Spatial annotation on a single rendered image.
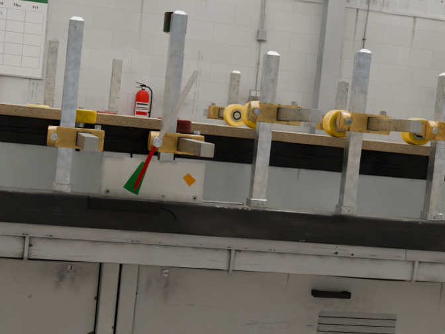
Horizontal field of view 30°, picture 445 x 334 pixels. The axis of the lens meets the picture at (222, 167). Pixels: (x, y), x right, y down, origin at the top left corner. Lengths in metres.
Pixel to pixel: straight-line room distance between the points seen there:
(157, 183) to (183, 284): 0.42
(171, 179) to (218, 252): 0.24
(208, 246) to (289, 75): 7.61
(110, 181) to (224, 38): 7.50
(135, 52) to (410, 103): 3.35
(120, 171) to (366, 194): 0.79
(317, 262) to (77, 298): 0.67
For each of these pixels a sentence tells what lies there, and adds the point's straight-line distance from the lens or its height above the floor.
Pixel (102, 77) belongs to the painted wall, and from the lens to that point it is 9.25.
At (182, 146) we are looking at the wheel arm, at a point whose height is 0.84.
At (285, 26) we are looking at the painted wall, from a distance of 9.70.
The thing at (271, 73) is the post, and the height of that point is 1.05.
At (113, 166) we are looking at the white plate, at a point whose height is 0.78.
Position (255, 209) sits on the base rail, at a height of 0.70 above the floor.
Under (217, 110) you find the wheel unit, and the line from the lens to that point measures 3.22.
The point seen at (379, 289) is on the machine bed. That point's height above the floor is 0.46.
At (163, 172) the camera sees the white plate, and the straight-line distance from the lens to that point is 2.08.
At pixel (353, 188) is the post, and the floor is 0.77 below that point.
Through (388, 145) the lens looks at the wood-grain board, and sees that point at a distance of 2.48.
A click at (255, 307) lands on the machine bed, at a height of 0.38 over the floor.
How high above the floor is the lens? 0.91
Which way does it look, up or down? 3 degrees down
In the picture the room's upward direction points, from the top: 6 degrees clockwise
